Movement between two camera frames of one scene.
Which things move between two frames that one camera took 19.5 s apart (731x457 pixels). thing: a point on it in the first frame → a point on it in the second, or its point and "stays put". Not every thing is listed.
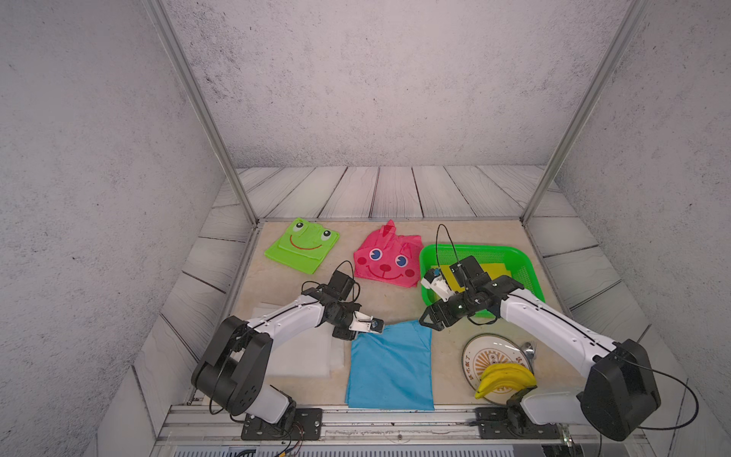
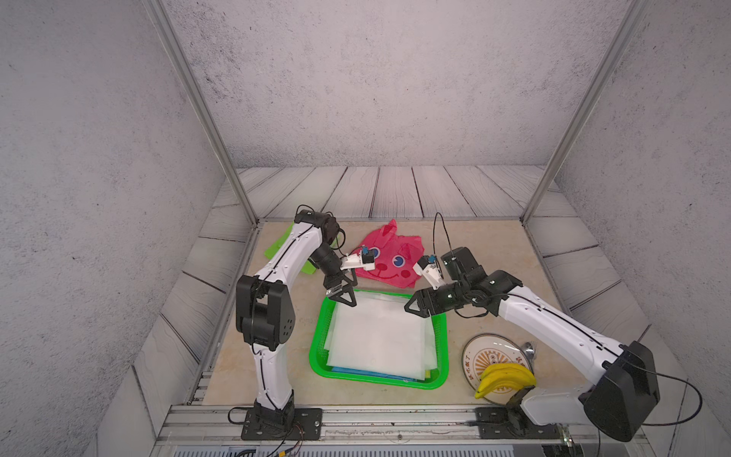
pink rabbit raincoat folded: x=385 y=256 stays put
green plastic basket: x=434 y=255 → x=318 y=361
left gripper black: x=345 y=333 → x=336 y=293
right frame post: x=619 y=44 stays put
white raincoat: x=312 y=353 → x=381 y=335
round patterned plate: x=489 y=349 stays put
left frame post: x=161 y=17 stays put
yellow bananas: x=498 y=374 stays put
